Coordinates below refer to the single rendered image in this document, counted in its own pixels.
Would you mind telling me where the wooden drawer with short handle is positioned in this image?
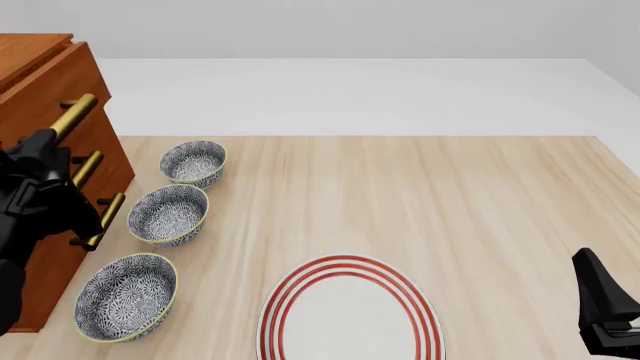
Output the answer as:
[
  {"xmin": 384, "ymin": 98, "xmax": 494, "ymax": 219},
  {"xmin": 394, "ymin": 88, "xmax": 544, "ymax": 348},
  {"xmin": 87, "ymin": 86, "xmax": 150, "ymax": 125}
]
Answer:
[{"xmin": 49, "ymin": 106, "xmax": 124, "ymax": 181}]

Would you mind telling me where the large patterned bowl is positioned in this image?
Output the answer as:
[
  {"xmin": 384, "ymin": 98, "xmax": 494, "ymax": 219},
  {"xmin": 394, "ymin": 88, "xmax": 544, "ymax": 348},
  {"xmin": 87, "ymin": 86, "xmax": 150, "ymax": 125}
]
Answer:
[{"xmin": 73, "ymin": 252, "xmax": 179, "ymax": 344}]

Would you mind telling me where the wooden drawer with long handle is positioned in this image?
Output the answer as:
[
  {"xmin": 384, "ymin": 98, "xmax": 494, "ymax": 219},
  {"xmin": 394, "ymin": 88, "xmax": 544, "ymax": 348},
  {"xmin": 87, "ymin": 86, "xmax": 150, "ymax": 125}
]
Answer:
[{"xmin": 0, "ymin": 41, "xmax": 112, "ymax": 151}]

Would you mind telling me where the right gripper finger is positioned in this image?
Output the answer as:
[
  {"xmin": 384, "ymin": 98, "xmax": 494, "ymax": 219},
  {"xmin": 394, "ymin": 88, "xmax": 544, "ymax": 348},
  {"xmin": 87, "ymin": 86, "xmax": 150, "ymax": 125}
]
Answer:
[{"xmin": 571, "ymin": 246, "xmax": 640, "ymax": 327}]

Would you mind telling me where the wooden drawer with medium handle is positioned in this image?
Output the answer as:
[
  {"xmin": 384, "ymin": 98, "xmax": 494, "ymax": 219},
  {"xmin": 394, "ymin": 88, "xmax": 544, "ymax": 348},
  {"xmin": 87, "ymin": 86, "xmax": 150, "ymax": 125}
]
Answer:
[{"xmin": 9, "ymin": 144, "xmax": 136, "ymax": 335}]

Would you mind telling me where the long brass drawer handle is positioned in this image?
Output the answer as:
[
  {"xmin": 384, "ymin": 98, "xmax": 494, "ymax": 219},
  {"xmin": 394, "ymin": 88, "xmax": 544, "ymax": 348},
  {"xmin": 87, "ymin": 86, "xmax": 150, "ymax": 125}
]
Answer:
[{"xmin": 53, "ymin": 93, "xmax": 99, "ymax": 146}]

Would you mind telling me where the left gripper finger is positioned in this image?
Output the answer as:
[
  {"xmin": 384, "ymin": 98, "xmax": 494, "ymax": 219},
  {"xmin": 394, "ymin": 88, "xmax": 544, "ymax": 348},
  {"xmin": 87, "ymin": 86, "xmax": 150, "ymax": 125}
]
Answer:
[
  {"xmin": 20, "ymin": 126, "xmax": 58, "ymax": 154},
  {"xmin": 47, "ymin": 178, "xmax": 104, "ymax": 239}
]

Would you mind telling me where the medium brass drawer handle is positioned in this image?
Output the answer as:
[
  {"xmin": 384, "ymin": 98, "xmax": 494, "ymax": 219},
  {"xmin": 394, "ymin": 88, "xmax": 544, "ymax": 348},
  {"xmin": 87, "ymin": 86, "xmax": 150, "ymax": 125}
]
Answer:
[{"xmin": 68, "ymin": 192, "xmax": 127, "ymax": 252}]

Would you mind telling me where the medium patterned bowl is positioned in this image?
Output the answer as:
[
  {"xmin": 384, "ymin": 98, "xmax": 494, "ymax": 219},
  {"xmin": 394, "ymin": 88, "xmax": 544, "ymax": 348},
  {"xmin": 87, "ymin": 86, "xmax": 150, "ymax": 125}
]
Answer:
[{"xmin": 127, "ymin": 183, "xmax": 210, "ymax": 249}]

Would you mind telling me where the small patterned bowl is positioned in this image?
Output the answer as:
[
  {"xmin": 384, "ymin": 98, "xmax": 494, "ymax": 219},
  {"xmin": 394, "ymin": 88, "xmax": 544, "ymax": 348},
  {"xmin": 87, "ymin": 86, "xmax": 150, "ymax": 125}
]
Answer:
[{"xmin": 159, "ymin": 140, "xmax": 228, "ymax": 190}]

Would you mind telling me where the white plate with red rings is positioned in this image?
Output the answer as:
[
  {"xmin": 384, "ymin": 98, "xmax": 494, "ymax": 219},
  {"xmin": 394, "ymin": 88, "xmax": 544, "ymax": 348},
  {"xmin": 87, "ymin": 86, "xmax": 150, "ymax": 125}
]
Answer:
[{"xmin": 256, "ymin": 254, "xmax": 446, "ymax": 360}]

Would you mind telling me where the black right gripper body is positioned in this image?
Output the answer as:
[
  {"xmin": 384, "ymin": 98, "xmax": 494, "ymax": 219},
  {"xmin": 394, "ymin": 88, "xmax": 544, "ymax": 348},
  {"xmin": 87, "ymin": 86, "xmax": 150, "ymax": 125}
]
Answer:
[{"xmin": 578, "ymin": 316, "xmax": 640, "ymax": 357}]

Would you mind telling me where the wooden cabinet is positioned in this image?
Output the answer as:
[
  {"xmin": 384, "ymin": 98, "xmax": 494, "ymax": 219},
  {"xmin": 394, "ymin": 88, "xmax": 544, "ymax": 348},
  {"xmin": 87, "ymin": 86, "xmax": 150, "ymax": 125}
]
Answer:
[{"xmin": 0, "ymin": 33, "xmax": 136, "ymax": 335}]

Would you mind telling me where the short brass drawer handle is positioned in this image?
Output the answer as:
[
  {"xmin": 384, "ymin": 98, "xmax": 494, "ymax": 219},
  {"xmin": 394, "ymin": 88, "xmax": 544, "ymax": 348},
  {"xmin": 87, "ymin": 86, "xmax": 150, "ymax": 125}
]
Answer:
[{"xmin": 71, "ymin": 150, "xmax": 105, "ymax": 189}]

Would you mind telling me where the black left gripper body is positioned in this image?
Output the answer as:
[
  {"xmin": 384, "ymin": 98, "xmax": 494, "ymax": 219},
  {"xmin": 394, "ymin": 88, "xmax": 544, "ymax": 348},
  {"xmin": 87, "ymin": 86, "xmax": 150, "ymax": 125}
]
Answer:
[{"xmin": 0, "ymin": 146, "xmax": 72, "ymax": 226}]

